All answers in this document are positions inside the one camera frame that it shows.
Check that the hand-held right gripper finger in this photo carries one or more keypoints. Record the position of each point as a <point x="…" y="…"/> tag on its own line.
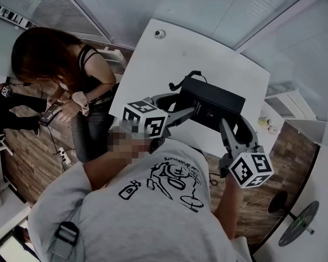
<point x="253" y="136"/>
<point x="228" y="139"/>

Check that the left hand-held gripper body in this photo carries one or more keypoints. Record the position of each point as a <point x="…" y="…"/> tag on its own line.
<point x="145" y="119"/>

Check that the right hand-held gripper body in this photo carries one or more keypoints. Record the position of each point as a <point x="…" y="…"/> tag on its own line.
<point x="251" y="168"/>

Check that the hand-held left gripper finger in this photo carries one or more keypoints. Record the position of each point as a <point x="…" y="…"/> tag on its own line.
<point x="169" y="95"/>
<point x="180" y="116"/>

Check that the person's left forearm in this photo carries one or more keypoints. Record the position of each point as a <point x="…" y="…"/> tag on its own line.
<point x="106" y="171"/>

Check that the person's right forearm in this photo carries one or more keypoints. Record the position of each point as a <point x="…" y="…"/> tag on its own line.
<point x="227" y="209"/>

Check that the small white side table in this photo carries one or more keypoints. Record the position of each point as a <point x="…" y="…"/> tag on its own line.
<point x="265" y="143"/>

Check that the small yellow bottle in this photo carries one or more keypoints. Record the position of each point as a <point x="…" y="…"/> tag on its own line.
<point x="262" y="121"/>

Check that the small clear jar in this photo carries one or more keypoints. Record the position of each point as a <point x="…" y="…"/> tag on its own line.
<point x="272" y="126"/>

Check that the pink hair scrunchie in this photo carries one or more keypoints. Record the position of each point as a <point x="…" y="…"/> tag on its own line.
<point x="81" y="102"/>

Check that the black disc floor stand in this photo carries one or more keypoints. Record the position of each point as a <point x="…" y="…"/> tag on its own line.
<point x="299" y="225"/>

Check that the white power strip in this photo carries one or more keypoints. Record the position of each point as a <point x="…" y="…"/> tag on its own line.
<point x="64" y="155"/>

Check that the black phone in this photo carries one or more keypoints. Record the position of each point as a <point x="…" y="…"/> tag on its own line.
<point x="49" y="115"/>

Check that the person's grey printed t-shirt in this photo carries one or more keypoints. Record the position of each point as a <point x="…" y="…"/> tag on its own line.
<point x="142" y="222"/>

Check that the small printed wrist cube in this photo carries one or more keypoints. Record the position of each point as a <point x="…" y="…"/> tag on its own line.
<point x="6" y="90"/>

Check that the white wall frame black shapes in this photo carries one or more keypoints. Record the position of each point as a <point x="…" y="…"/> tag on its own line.
<point x="11" y="15"/>

